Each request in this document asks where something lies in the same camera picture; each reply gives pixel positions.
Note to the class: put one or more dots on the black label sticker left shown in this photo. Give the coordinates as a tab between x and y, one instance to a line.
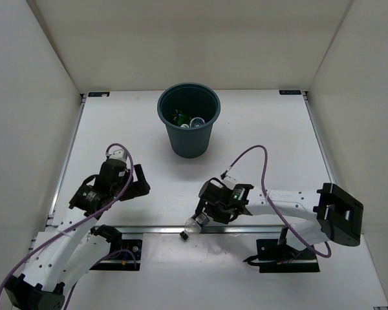
98	94

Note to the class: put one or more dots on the clear bottle black label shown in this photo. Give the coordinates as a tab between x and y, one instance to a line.
194	225

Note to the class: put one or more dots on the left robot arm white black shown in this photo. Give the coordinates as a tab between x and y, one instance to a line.
78	244

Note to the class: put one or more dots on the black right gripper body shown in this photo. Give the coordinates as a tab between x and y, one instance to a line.
218	211

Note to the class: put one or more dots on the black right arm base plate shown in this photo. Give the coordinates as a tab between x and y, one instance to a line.
275	256

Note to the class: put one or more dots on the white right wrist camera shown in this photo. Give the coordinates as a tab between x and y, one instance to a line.
228	181

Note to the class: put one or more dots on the aluminium table edge rail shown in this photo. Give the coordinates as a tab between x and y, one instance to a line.
236	229

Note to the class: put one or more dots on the blue label clear water bottle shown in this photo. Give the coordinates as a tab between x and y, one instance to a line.
196	122

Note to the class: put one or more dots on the black label sticker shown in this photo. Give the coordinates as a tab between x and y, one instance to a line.
98	94
290	92

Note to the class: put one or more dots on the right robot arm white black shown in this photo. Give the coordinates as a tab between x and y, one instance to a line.
327	214

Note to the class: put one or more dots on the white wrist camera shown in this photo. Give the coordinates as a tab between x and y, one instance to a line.
118	154
228	181

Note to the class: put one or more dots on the dark teal plastic bin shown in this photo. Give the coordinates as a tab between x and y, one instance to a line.
196	100

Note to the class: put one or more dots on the black label sticker right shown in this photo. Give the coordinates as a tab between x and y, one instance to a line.
290	92

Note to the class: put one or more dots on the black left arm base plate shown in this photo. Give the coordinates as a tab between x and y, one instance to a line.
123	256

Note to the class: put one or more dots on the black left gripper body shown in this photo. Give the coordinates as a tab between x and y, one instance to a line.
136	188

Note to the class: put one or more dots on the green plastic soda bottle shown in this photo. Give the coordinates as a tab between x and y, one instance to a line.
180	118

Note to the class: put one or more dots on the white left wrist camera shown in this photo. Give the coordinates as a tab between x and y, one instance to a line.
118	154

